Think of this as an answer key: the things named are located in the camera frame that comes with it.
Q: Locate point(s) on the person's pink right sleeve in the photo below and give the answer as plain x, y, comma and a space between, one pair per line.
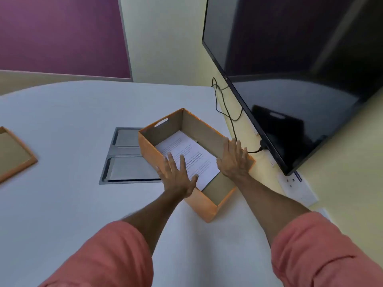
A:
323, 254

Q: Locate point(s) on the person's left forearm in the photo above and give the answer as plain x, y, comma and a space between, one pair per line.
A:
158, 215

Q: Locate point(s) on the person's right hand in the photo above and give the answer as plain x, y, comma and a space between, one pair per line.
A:
235, 164

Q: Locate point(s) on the person's left thumb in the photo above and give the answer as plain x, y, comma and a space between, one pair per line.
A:
194, 180

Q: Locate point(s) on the person's pink sleeve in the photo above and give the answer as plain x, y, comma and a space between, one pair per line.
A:
110, 257
323, 254

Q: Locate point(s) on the person's right middle finger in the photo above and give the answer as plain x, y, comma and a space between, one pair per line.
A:
238, 149

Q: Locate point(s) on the white wall socket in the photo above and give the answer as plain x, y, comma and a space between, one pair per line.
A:
297, 188

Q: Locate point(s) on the person's left middle finger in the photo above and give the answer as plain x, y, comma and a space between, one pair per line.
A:
171, 163

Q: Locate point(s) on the orange cardboard box lid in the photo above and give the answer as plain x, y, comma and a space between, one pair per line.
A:
15, 155

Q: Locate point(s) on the person's right forearm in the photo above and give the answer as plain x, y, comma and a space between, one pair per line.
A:
266, 206

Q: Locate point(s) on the orange cardboard box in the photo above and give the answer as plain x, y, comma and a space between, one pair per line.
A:
203, 206

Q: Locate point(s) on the black flat screen television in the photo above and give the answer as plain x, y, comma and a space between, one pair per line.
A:
293, 56

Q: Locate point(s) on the purple pin board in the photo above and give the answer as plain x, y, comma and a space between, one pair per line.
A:
59, 32

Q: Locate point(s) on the white printed paper sheet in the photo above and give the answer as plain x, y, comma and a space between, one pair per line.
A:
197, 164

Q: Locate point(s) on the person's left little finger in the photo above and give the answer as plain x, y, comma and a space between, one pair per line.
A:
159, 172

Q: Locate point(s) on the person's left hand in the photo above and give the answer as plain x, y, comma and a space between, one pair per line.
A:
176, 180

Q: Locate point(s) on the person's right thumb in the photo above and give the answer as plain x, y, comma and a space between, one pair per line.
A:
220, 163

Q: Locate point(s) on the person's pink left sleeve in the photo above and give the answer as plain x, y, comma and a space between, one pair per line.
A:
110, 257

